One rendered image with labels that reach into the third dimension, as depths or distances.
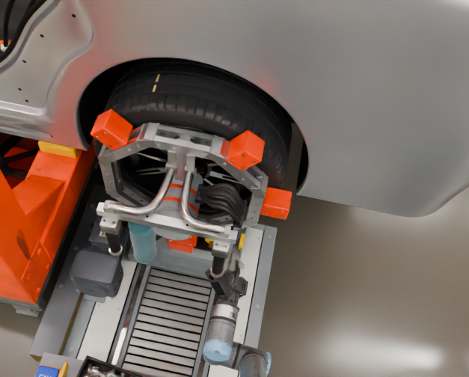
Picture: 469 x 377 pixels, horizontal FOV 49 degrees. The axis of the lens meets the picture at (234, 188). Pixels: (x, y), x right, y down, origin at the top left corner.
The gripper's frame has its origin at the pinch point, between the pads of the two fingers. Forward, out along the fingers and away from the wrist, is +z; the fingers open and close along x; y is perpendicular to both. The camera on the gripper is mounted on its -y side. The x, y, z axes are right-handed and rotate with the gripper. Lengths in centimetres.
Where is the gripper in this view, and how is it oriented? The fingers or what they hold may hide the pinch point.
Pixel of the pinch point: (233, 252)
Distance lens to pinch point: 187.5
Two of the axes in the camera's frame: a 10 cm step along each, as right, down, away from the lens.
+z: 1.8, -8.3, 5.3
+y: 6.2, 5.2, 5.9
